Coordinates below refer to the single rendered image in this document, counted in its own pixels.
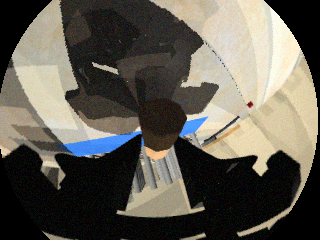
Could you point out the blue flat strip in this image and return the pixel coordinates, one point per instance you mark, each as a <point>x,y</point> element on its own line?
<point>107,144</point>

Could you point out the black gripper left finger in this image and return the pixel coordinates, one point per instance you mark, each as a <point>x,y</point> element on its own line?
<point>113,172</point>

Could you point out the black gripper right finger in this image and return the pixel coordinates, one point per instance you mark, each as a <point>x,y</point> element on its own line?
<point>202,173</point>

